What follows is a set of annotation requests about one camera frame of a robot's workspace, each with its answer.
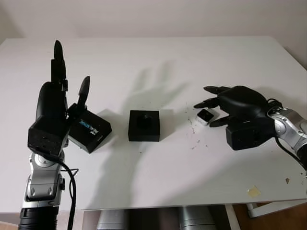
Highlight white table frame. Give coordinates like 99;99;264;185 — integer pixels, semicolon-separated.
224;200;307;230

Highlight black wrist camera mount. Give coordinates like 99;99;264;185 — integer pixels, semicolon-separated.
225;119;273;151
27;115;70;156

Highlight black RealSense box lid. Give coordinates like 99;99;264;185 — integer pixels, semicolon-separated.
68;107;113;154

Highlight black camera box base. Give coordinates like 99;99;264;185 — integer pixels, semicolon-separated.
128;110;161;142

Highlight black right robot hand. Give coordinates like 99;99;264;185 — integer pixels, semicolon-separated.
193;85;275;128

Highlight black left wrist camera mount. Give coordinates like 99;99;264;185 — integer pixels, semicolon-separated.
27;115;70;156

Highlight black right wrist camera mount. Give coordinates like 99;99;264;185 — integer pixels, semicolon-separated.
225;119;273;151

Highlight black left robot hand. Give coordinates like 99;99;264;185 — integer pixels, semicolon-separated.
35;40;91;127

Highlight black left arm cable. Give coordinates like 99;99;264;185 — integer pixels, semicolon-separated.
31;147;80;230

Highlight small silver depth camera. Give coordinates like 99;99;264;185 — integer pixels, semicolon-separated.
196;109;216;127

